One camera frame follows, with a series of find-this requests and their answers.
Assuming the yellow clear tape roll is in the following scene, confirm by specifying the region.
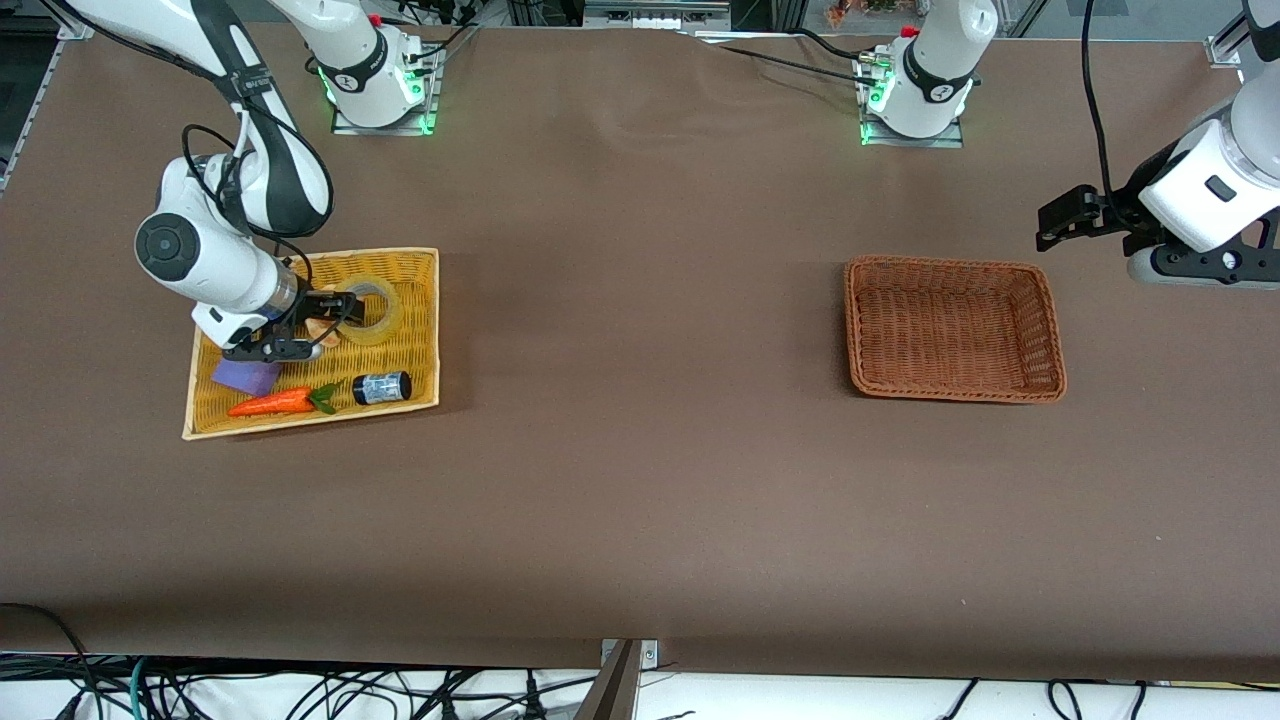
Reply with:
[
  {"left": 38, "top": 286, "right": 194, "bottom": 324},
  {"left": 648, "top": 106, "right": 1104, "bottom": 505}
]
[{"left": 330, "top": 275, "right": 404, "bottom": 347}]

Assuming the purple foam block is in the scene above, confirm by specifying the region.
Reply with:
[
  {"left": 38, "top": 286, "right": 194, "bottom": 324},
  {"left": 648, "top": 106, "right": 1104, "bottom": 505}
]
[{"left": 212, "top": 358, "right": 284, "bottom": 397}]

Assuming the yellow wicker tray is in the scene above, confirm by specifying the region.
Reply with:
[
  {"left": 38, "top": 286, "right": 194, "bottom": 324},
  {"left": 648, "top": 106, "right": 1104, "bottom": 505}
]
[{"left": 182, "top": 247, "right": 442, "bottom": 442}]

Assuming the orange toy carrot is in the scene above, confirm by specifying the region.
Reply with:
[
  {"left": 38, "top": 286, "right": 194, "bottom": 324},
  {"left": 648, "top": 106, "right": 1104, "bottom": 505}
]
[{"left": 227, "top": 382, "right": 346, "bottom": 418}]

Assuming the small black can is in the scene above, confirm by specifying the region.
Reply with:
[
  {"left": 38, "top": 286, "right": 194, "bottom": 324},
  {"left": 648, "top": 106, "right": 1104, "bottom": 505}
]
[{"left": 352, "top": 371, "right": 413, "bottom": 406}]

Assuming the brown wicker basket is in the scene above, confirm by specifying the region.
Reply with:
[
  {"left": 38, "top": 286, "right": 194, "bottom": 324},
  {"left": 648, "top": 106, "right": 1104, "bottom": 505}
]
[{"left": 843, "top": 255, "right": 1068, "bottom": 405}]

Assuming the orange background object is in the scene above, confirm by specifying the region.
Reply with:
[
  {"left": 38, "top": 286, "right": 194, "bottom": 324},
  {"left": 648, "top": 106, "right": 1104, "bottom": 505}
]
[{"left": 825, "top": 0, "right": 901, "bottom": 26}]

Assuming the grey metal box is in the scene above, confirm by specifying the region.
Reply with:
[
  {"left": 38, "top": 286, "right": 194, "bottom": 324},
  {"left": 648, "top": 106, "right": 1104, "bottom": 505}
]
[{"left": 583, "top": 0, "right": 733, "bottom": 31}]

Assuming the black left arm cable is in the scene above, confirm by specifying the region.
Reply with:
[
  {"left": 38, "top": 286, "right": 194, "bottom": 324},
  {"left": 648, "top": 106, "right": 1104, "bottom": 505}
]
[{"left": 1080, "top": 0, "right": 1151, "bottom": 233}]

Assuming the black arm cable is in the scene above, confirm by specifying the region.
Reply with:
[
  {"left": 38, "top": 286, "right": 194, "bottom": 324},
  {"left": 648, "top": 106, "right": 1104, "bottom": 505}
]
[
  {"left": 40, "top": 0, "right": 336, "bottom": 301},
  {"left": 1080, "top": 0, "right": 1151, "bottom": 233}
]

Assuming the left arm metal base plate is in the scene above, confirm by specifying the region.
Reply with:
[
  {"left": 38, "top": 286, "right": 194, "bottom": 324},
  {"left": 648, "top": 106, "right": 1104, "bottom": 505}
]
[{"left": 858, "top": 50, "right": 966, "bottom": 149}]

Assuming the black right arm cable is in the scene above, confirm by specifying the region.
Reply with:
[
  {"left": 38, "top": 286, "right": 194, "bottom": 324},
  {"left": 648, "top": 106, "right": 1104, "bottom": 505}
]
[{"left": 40, "top": 0, "right": 336, "bottom": 301}]

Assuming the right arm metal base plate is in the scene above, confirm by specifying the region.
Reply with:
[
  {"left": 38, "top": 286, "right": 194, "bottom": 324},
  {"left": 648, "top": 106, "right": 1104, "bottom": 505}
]
[{"left": 330, "top": 45, "right": 442, "bottom": 136}]

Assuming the black right base cable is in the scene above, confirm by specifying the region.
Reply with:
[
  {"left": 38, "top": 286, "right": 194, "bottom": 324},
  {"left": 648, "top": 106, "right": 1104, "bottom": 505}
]
[{"left": 405, "top": 18, "right": 479, "bottom": 66}]

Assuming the black table cable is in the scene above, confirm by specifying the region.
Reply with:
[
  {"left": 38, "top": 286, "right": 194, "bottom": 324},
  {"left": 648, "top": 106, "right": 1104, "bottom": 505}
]
[
  {"left": 790, "top": 28, "right": 879, "bottom": 61},
  {"left": 712, "top": 43, "right": 869, "bottom": 79}
]

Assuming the aluminium frame rail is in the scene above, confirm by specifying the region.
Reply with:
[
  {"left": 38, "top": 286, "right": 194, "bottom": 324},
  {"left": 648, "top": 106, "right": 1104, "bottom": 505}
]
[{"left": 0, "top": 40, "right": 63, "bottom": 191}]

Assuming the thick black floor cable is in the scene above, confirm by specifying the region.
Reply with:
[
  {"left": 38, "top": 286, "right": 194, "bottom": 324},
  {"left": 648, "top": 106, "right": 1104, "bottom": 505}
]
[{"left": 0, "top": 603, "right": 96, "bottom": 720}]

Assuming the dark metal post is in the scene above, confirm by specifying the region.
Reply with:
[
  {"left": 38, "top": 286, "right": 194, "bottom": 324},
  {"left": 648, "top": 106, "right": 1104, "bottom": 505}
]
[{"left": 573, "top": 640, "right": 643, "bottom": 720}]

